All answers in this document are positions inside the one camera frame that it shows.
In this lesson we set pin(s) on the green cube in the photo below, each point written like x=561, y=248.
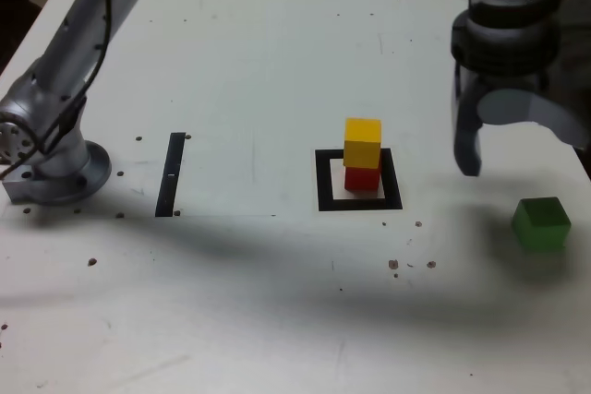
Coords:
x=540, y=225

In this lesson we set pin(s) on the yellow cube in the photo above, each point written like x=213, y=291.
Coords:
x=362, y=140

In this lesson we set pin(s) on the black tape square outline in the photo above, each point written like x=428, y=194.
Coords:
x=323, y=182

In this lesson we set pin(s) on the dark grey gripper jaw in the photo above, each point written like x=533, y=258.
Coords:
x=466, y=135

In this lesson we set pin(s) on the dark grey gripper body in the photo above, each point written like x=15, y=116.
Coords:
x=517, y=79

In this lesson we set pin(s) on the red cube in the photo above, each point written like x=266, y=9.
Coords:
x=362, y=179

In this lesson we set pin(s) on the black tape strip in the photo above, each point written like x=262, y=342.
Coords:
x=169, y=172

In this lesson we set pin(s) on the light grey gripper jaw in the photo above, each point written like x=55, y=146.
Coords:
x=512, y=108

